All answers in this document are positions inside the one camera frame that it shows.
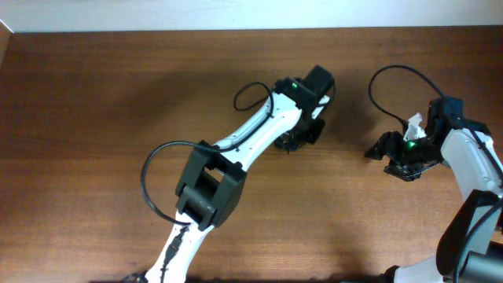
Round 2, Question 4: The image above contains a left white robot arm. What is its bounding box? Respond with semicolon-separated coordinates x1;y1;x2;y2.
124;65;336;282

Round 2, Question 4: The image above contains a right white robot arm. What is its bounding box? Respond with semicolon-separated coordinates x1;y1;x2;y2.
365;97;502;283

